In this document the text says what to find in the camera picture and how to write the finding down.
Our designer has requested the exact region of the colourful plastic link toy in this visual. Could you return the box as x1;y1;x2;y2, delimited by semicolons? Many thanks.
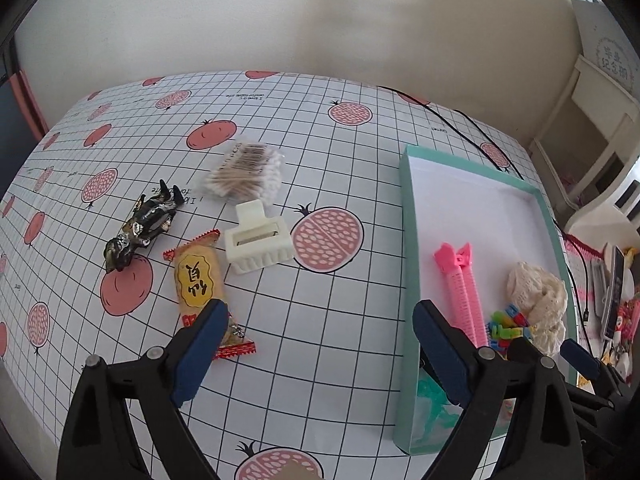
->
486;304;532;356

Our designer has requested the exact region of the orange rice cracker packet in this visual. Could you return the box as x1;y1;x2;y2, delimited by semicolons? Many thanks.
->
163;229;256;359

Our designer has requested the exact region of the cream hair claw clip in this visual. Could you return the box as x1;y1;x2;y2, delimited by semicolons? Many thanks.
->
224;200;295;274

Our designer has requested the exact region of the black foil candy wrapper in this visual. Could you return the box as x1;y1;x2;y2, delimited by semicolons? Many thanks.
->
103;180;184;273

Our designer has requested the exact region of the cotton swab bag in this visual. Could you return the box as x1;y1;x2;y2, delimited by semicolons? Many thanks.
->
203;141;284;205

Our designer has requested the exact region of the pink hair roller clip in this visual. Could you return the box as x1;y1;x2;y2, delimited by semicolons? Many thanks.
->
434;243;488;348

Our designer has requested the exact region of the cream lace scrunchie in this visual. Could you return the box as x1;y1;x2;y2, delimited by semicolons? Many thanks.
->
506;261;568;356

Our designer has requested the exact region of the teal cardboard tray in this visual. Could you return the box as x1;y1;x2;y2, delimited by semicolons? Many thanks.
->
393;145;570;456

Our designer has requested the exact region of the black smartphone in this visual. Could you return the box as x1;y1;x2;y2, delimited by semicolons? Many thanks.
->
601;245;624;341

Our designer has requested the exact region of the grey remote control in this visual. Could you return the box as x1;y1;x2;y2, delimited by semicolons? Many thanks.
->
590;259;606;318

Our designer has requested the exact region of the pomegranate grid tablecloth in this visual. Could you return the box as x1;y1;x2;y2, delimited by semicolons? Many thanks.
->
1;72;566;479

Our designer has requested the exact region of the white shelf unit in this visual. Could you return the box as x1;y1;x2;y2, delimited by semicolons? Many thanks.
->
528;56;639;216

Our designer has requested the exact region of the black charging cable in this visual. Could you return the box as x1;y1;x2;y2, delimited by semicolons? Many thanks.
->
377;84;606;346

